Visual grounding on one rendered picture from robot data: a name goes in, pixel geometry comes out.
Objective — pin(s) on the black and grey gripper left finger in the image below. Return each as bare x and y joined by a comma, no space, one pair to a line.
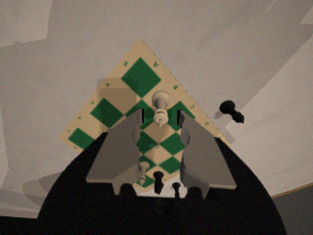
109,161

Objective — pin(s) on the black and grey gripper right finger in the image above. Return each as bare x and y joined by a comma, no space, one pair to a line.
207,162

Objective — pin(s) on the white chess piece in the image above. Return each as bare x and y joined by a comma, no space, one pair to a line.
161,100
143,166

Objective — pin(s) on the green and cream chessboard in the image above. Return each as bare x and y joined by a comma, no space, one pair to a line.
129,87

